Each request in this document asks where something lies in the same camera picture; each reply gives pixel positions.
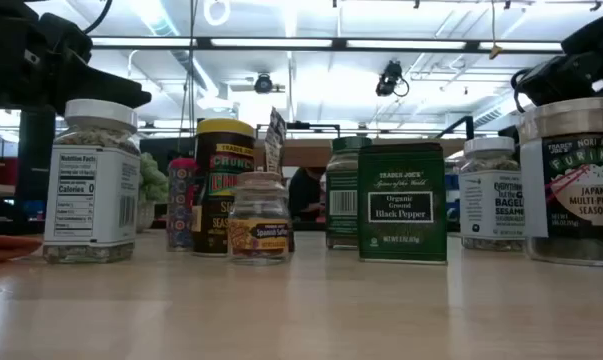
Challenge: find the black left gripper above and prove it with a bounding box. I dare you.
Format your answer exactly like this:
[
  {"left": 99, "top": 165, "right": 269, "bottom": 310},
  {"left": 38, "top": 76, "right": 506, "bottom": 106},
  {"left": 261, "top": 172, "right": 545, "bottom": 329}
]
[{"left": 0, "top": 0, "right": 152, "bottom": 110}]

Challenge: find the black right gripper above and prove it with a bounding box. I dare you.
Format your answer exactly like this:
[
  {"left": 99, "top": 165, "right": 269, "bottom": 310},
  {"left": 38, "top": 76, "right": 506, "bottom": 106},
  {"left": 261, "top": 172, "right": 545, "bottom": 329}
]
[{"left": 514, "top": 9, "right": 603, "bottom": 106}]

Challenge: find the white-lid jar with nutrition label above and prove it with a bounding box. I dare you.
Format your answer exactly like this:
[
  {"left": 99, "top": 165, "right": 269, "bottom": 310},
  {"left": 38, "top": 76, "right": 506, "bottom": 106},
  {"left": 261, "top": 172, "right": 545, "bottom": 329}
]
[{"left": 43, "top": 98, "right": 141, "bottom": 265}]

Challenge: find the yellow-lid crunchy chili jar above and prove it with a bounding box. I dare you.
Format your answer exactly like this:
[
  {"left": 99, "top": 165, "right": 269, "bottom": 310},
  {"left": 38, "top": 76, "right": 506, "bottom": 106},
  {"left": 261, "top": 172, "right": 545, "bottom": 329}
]
[{"left": 191, "top": 118, "right": 256, "bottom": 257}]

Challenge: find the red-lid patterned spice tin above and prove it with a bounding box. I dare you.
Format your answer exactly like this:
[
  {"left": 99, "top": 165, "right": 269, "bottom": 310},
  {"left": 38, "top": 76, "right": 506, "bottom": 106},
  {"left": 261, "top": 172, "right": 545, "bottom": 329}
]
[{"left": 165, "top": 157, "right": 198, "bottom": 252}]

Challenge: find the everything bagel seasoning jar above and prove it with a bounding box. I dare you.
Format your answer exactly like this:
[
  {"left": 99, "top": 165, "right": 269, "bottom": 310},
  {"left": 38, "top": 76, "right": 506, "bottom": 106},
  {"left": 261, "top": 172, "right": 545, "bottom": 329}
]
[{"left": 458, "top": 136, "right": 527, "bottom": 252}]

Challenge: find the brown taco seasoning pouch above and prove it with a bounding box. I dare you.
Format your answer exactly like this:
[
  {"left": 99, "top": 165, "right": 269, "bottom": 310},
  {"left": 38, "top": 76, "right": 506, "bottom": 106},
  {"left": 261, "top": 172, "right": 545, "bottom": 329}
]
[{"left": 264, "top": 107, "right": 288, "bottom": 174}]

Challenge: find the small glass saffron jar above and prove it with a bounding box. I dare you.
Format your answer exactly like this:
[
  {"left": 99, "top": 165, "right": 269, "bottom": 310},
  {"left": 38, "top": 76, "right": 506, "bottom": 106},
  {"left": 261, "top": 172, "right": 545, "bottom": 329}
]
[{"left": 227, "top": 171, "right": 296, "bottom": 265}]

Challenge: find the green black pepper tin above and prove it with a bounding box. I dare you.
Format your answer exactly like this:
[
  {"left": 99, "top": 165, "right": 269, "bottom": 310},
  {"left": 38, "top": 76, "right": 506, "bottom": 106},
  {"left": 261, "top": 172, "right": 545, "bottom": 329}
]
[{"left": 357, "top": 143, "right": 449, "bottom": 265}]

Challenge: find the green-lid spice jar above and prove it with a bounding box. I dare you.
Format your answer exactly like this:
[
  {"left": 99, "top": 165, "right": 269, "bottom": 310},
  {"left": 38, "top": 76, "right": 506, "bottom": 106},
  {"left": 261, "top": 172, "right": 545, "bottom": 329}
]
[{"left": 324, "top": 135, "right": 373, "bottom": 250}]

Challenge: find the wooden shelf with black legs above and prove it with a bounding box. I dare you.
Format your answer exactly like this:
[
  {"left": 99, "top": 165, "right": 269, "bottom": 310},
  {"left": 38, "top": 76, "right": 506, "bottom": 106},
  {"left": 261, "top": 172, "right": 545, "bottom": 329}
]
[{"left": 253, "top": 137, "right": 467, "bottom": 169}]

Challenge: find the green potted succulent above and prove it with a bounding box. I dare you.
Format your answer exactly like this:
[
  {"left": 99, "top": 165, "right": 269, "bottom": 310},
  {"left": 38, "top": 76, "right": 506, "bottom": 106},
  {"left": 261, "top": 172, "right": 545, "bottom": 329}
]
[{"left": 138, "top": 152, "right": 170, "bottom": 234}]

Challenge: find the round black ceiling fixture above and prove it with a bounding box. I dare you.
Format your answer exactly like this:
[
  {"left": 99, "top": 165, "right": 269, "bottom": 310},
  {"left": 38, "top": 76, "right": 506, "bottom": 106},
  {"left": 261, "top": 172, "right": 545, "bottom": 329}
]
[{"left": 253, "top": 72, "right": 275, "bottom": 95}]

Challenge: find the person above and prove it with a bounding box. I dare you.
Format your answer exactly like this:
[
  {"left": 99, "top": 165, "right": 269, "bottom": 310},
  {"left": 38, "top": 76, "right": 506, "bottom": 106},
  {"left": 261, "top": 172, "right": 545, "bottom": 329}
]
[{"left": 287, "top": 167, "right": 328, "bottom": 221}]

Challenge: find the black overhead frame bar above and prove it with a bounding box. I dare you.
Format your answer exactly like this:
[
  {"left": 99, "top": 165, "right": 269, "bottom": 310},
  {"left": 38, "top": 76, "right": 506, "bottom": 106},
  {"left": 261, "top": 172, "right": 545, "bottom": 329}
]
[{"left": 90, "top": 35, "right": 565, "bottom": 55}]

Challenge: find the black overhead camera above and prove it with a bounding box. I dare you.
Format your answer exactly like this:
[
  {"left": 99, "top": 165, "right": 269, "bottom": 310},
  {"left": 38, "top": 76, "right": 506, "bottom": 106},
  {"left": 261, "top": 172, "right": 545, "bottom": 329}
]
[{"left": 375, "top": 59, "right": 411, "bottom": 99}]

